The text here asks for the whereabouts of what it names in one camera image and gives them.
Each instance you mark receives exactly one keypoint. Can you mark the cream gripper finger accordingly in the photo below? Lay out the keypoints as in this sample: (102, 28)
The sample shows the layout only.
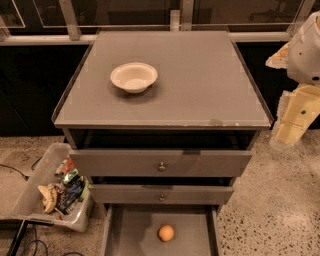
(296, 112)
(279, 59)

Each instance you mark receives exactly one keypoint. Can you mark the grey top drawer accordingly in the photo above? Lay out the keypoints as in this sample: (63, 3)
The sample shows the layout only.
(161, 163)

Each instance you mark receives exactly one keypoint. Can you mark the white bowl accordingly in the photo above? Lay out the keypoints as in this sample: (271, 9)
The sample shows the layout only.
(134, 77)

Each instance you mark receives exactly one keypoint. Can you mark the red snack can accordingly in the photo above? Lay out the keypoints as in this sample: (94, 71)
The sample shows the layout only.
(64, 168)

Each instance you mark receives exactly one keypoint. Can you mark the grey bottom drawer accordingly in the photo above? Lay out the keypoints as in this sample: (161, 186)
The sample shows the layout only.
(132, 230)

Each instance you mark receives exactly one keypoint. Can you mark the orange fruit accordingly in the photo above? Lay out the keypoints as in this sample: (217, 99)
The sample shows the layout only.
(166, 233)

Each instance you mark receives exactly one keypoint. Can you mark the metal window frame rail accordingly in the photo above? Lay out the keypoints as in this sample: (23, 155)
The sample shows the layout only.
(58, 22)

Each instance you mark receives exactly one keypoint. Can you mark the grey middle drawer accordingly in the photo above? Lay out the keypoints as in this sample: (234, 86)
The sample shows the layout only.
(160, 194)

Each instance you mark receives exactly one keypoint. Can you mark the clear plastic bin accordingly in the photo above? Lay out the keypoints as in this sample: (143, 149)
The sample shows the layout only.
(29, 204)

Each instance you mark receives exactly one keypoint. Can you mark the dark blue snack bag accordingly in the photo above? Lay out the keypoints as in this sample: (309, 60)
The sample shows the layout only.
(67, 196)

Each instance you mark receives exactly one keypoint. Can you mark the grey drawer cabinet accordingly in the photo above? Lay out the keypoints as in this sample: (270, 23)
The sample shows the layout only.
(202, 83)

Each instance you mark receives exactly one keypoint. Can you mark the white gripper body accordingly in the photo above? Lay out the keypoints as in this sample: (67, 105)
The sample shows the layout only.
(305, 56)

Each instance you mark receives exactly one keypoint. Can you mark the grey drawer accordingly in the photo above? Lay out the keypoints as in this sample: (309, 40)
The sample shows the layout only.
(132, 230)
(160, 194)
(161, 163)

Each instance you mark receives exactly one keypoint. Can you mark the green snack packet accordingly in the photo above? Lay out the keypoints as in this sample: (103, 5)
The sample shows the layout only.
(70, 176)

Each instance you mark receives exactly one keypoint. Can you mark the tan crumpled wrapper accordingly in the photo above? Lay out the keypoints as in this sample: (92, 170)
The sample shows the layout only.
(49, 200)

